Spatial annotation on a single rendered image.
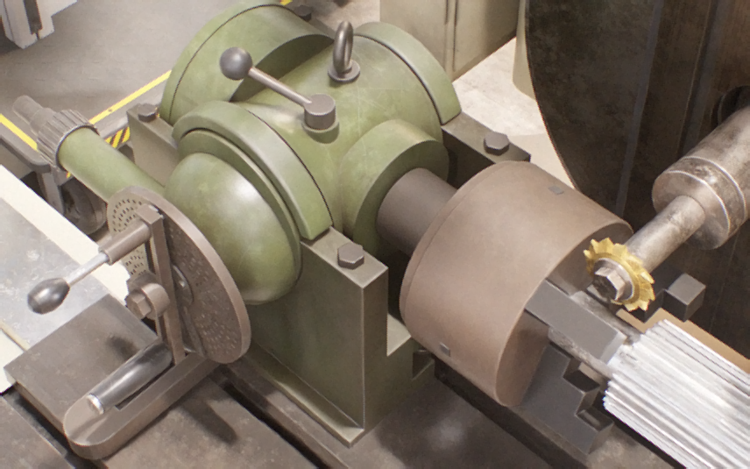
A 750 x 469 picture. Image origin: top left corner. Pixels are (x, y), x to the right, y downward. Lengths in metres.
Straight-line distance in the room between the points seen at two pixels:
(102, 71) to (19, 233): 0.91
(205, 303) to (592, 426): 0.36
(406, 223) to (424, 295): 0.10
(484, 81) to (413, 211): 2.00
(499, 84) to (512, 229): 2.09
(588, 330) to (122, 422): 0.49
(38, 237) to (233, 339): 0.74
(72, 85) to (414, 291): 1.70
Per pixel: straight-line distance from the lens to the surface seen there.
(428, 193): 1.23
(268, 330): 1.38
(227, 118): 1.22
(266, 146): 1.19
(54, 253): 1.91
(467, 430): 1.37
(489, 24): 1.54
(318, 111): 1.21
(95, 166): 1.34
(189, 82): 1.31
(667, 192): 1.18
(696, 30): 1.23
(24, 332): 1.83
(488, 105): 3.16
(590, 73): 1.36
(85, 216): 2.82
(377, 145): 1.23
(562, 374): 1.20
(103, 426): 1.36
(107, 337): 1.46
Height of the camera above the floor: 2.13
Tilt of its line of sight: 48 degrees down
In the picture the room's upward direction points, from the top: straight up
